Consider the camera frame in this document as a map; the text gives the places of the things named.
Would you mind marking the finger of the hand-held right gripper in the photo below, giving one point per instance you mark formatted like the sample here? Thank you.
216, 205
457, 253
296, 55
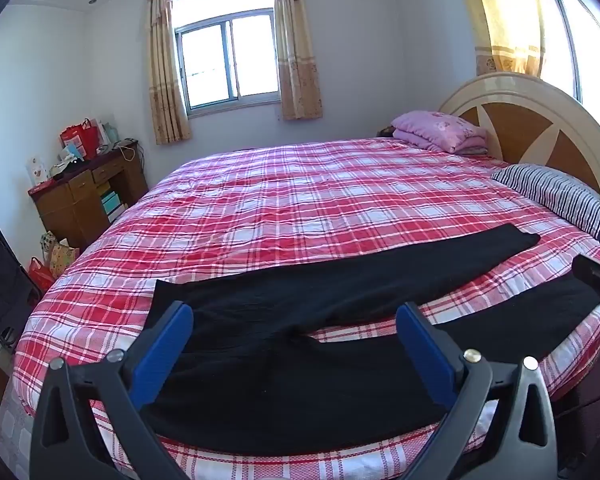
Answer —
595, 275

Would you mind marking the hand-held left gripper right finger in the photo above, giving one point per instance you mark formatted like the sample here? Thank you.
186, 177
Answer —
425, 355

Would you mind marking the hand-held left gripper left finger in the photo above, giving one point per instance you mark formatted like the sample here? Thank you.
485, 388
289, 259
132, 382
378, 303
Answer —
165, 355

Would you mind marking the black pants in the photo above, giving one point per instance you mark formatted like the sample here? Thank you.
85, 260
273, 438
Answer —
280, 300

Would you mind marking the striped pillow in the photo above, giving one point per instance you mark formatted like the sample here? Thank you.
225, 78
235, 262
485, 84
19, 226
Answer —
555, 190

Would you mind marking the patterned paper bag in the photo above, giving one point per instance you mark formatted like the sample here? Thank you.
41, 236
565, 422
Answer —
64, 259

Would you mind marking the small red bag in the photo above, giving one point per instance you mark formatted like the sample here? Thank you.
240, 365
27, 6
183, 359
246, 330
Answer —
41, 275

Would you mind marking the cream and brown headboard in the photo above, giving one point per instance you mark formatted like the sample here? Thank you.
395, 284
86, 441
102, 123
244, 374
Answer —
530, 105

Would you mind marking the teal boxes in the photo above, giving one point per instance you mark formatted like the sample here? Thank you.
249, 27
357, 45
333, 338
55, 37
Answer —
111, 202

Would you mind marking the quilted mattress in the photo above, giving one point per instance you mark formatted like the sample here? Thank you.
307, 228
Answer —
15, 435

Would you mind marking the wooden desk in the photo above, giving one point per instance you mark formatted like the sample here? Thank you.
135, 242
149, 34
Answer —
75, 210

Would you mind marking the black folding chair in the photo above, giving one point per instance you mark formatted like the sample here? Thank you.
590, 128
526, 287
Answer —
2, 280

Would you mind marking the large side window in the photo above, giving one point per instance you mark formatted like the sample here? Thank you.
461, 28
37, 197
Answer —
585, 50

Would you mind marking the red plaid bed sheet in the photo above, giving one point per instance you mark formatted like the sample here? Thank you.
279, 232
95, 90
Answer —
305, 195

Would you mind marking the folded pink blanket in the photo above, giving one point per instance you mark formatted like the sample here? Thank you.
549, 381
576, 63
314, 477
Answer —
430, 125

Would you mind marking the white printed card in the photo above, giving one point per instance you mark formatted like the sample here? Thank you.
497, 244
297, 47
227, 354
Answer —
37, 170

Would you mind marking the pale paper bag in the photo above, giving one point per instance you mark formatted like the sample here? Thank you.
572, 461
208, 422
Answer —
109, 134

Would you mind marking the red gift bag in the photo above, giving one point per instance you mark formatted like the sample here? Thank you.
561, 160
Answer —
77, 137

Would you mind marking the yellow curtain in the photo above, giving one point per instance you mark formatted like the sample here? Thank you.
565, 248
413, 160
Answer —
510, 15

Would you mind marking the beige patterned curtain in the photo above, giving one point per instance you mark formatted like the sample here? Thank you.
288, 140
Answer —
297, 50
165, 70

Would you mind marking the sliding window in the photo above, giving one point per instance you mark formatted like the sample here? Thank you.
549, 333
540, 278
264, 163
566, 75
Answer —
205, 60

